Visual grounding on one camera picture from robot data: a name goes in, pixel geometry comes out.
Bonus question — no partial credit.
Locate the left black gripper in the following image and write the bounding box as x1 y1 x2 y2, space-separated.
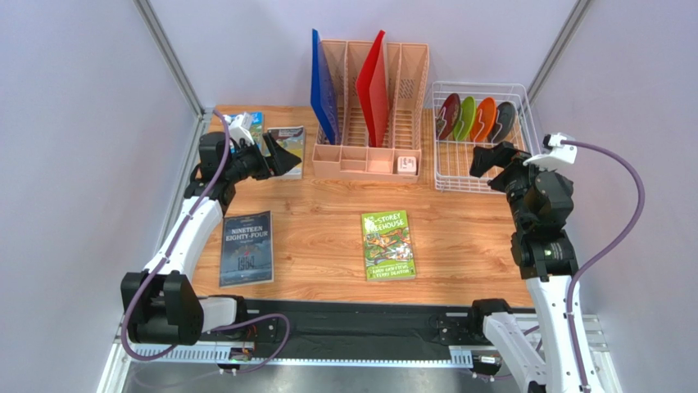
224 133 301 184

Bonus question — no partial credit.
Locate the white wire dish rack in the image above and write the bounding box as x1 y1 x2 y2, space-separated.
431 81 540 193

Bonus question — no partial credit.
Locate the dark grey plate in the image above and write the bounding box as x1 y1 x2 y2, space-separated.
487 102 516 143

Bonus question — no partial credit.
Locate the orange plate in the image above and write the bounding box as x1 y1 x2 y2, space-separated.
469 97 497 142

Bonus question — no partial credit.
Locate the green plate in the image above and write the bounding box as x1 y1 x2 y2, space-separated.
452 96 477 142

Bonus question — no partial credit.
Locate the dark red floral plate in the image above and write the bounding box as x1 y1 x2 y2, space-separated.
436 93 460 140

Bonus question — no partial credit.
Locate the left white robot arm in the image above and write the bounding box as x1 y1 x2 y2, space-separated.
120 132 301 349

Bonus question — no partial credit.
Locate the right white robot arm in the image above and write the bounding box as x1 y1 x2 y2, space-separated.
469 142 604 392

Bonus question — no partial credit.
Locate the yellow grey paperback book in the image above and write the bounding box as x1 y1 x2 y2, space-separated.
267 125 306 180

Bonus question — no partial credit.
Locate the blue treehouse book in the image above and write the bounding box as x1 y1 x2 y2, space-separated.
230 111 264 153

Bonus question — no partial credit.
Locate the blue plastic folder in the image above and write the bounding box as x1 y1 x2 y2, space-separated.
310 29 340 145

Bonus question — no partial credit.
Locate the small white pink box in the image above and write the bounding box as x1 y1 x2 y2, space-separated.
396 156 418 176

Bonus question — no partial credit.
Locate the Nineteen Eighty-Four book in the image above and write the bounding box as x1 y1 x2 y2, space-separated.
219 210 274 287

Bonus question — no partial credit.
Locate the red plastic folder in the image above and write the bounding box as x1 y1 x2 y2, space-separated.
356 30 389 147

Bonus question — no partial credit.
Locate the pink plastic file organizer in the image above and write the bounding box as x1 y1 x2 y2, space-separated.
312 39 430 183

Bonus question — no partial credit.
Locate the green treehouse book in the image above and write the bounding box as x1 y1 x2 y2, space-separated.
361 210 416 282

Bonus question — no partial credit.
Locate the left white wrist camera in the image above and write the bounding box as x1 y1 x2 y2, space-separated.
224 112 256 147

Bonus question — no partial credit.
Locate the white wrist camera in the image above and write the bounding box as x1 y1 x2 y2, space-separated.
224 112 256 147
523 133 577 171

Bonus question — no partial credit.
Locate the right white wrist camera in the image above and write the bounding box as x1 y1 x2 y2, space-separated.
523 133 577 171

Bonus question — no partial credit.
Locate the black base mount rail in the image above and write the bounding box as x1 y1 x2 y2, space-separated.
245 299 487 361

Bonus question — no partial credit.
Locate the aluminium frame rail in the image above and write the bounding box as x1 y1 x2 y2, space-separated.
111 313 609 372

